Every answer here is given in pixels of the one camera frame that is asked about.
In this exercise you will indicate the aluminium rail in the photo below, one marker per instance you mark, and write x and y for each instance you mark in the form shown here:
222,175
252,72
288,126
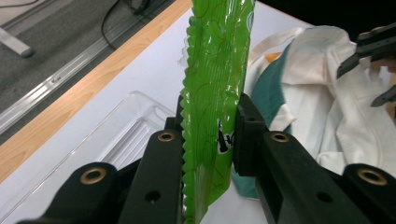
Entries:
46,84

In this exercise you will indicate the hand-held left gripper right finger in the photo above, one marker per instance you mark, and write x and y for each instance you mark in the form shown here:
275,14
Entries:
249,137

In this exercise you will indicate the white patterned tote bag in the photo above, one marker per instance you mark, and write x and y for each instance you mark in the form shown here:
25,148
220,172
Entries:
327,102

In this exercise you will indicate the clear plastic box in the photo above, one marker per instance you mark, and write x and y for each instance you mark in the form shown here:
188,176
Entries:
93,149

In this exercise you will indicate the green seaweed snack packet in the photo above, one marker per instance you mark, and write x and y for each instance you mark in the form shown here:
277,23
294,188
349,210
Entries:
214,93

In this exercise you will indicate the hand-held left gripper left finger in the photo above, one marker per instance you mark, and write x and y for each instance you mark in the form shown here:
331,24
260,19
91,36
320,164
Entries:
176,121

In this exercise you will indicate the white metal desk frame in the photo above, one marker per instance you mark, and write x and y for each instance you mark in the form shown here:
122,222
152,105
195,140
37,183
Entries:
15,43

